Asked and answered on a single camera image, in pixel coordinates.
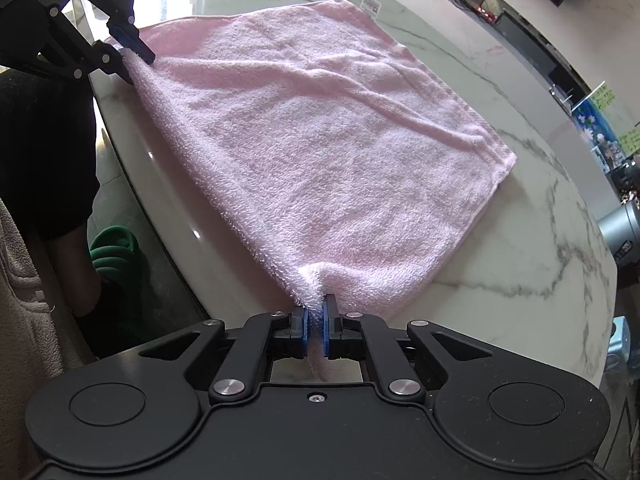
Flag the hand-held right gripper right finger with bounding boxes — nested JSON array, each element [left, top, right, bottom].
[[321, 294, 495, 403]]

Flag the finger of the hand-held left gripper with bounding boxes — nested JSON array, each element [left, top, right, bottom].
[[89, 39, 137, 86], [106, 14, 156, 65]]

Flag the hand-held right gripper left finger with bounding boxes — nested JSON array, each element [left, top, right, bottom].
[[137, 306, 308, 403]]

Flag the pink towel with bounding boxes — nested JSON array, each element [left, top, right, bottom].
[[120, 0, 518, 385]]

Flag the person's black shorts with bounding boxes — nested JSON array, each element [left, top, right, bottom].
[[0, 67, 102, 242]]

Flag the green slipper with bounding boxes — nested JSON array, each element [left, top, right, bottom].
[[89, 226, 142, 333]]

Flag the person's bare leg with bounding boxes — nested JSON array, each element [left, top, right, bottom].
[[47, 222, 118, 358]]

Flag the beige fluffy cloth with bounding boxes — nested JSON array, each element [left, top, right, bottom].
[[0, 199, 97, 463]]

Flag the light blue plastic stool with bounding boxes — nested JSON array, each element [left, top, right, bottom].
[[607, 316, 632, 367]]

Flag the silver trash bin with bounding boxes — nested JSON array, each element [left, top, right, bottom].
[[597, 200, 640, 264]]

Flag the lotus pond painting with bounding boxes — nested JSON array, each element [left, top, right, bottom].
[[574, 81, 640, 172]]

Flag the white TV cabinet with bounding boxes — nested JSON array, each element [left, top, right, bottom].
[[440, 0, 601, 111]]

